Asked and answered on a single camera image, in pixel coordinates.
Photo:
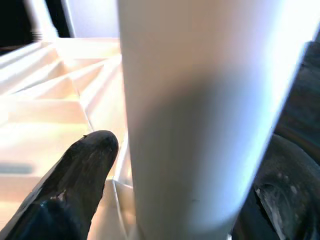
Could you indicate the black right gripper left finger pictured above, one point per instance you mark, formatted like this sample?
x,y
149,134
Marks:
x,y
70,190

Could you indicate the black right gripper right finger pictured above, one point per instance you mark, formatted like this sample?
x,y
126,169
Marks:
x,y
287,195

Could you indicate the white plastic table top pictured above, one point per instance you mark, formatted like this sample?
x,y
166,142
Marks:
x,y
50,112

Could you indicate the white plastic table leg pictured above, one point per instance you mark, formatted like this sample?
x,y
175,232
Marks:
x,y
200,100
43,17

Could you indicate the black plastic table cover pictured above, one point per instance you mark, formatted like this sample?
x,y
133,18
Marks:
x,y
300,100

